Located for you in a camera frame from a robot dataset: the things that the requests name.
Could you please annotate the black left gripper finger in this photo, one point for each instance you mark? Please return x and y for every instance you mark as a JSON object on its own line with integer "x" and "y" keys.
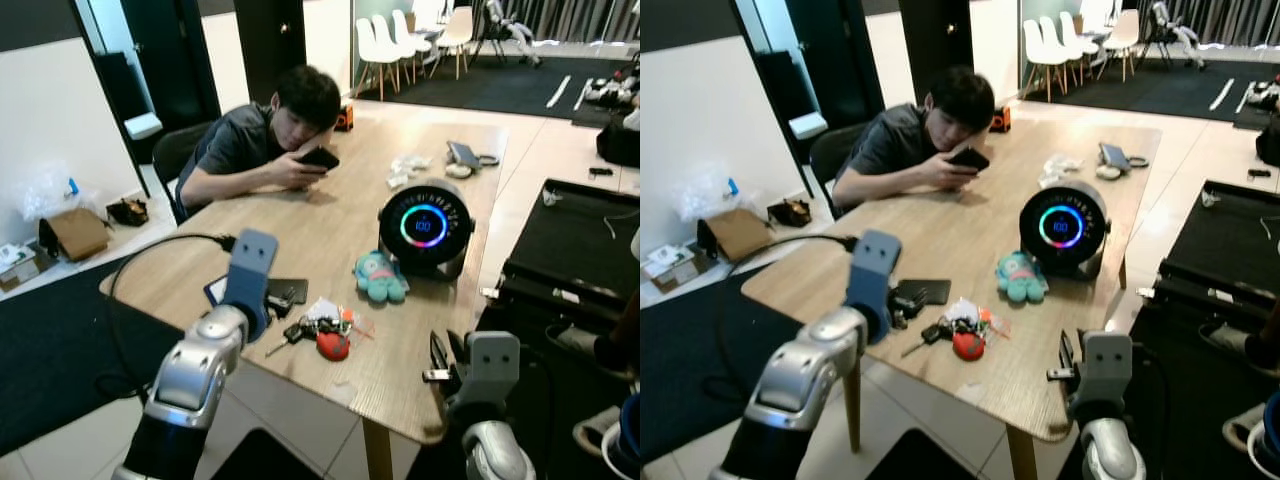
{"x": 910, "y": 314}
{"x": 915, "y": 296}
{"x": 289, "y": 295}
{"x": 286, "y": 310}

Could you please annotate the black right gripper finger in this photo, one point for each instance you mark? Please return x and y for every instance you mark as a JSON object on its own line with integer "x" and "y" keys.
{"x": 456, "y": 348}
{"x": 1064, "y": 352}
{"x": 1078, "y": 350}
{"x": 437, "y": 352}

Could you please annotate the black smartphone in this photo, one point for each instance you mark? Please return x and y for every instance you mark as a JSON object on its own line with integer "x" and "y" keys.
{"x": 320, "y": 157}
{"x": 970, "y": 159}

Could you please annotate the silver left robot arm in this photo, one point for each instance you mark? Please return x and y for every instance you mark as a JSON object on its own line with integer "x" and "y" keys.
{"x": 805, "y": 385}
{"x": 195, "y": 375}

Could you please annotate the black wallet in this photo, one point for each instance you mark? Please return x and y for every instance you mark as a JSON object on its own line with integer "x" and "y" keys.
{"x": 292, "y": 287}
{"x": 937, "y": 290}

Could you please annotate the key bunch with red charm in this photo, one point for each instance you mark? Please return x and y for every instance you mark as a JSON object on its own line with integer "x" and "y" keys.
{"x": 332, "y": 343}
{"x": 967, "y": 343}

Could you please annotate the wooden table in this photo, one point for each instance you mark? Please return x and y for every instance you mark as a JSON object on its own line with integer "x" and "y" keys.
{"x": 975, "y": 220}
{"x": 330, "y": 220}

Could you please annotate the teal plush toy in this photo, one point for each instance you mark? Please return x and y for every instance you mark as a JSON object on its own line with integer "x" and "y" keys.
{"x": 380, "y": 278}
{"x": 1020, "y": 278}

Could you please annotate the small black floor bag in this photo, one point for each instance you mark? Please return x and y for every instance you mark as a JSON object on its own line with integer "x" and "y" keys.
{"x": 790, "y": 212}
{"x": 127, "y": 211}

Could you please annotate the person in grey shirt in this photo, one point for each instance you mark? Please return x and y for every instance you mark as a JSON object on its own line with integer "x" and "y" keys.
{"x": 240, "y": 145}
{"x": 895, "y": 145}

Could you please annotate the black covered side table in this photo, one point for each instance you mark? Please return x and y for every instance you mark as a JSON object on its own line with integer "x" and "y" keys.
{"x": 1225, "y": 245}
{"x": 575, "y": 240}

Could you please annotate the black office chair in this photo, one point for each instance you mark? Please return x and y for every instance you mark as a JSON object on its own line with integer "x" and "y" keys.
{"x": 832, "y": 152}
{"x": 175, "y": 150}

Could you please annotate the brown cardboard box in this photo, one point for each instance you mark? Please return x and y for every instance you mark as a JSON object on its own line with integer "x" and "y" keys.
{"x": 737, "y": 235}
{"x": 78, "y": 233}

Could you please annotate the crumpled clear plastic wrap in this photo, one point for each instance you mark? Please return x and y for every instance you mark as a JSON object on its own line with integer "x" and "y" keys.
{"x": 408, "y": 168}
{"x": 1060, "y": 168}

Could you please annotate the blue bucket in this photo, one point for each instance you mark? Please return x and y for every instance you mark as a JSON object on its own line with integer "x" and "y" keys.
{"x": 1270, "y": 440}
{"x": 628, "y": 440}

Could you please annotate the small orange device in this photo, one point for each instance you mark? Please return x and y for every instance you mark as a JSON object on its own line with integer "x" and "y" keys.
{"x": 1000, "y": 120}
{"x": 345, "y": 119}

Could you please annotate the white flat box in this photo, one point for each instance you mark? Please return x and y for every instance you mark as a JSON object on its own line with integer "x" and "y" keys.
{"x": 144, "y": 126}
{"x": 808, "y": 126}

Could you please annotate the dark floor mat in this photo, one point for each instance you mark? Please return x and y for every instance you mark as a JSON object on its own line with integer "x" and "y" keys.
{"x": 60, "y": 350}
{"x": 690, "y": 360}

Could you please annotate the clear plastic bag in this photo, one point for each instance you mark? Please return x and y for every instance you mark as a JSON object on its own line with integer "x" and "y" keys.
{"x": 48, "y": 190}
{"x": 705, "y": 192}

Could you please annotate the white printed carton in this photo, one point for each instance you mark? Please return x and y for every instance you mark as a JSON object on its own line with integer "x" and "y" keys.
{"x": 665, "y": 265}
{"x": 18, "y": 265}

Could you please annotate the dark wooden door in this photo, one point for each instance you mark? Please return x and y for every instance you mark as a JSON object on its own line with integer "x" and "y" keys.
{"x": 935, "y": 50}
{"x": 270, "y": 50}

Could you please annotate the black framed glass door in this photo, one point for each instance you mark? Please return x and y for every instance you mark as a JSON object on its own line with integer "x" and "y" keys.
{"x": 830, "y": 60}
{"x": 165, "y": 60}

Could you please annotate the large black rug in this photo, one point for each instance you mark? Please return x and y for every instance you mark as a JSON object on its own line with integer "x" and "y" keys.
{"x": 490, "y": 88}
{"x": 1160, "y": 90}

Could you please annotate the white plastic chair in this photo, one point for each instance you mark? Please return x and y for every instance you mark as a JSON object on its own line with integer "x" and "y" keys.
{"x": 1038, "y": 47}
{"x": 1055, "y": 37}
{"x": 388, "y": 35}
{"x": 405, "y": 25}
{"x": 370, "y": 45}
{"x": 1124, "y": 30}
{"x": 458, "y": 28}
{"x": 1072, "y": 27}

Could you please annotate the black duffel bag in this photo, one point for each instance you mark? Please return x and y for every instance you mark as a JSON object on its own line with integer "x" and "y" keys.
{"x": 620, "y": 142}
{"x": 1272, "y": 145}

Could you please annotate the grey humanoid robot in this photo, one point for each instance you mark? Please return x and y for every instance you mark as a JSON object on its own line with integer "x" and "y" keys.
{"x": 510, "y": 30}
{"x": 1178, "y": 30}

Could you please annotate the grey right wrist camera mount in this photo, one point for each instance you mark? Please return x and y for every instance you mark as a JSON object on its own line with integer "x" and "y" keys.
{"x": 1108, "y": 365}
{"x": 492, "y": 365}

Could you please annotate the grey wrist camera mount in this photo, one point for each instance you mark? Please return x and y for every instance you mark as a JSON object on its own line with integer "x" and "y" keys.
{"x": 873, "y": 265}
{"x": 1108, "y": 365}
{"x": 492, "y": 365}
{"x": 250, "y": 265}

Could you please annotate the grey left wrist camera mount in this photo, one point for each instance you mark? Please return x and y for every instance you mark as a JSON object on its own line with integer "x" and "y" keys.
{"x": 873, "y": 265}
{"x": 250, "y": 265}

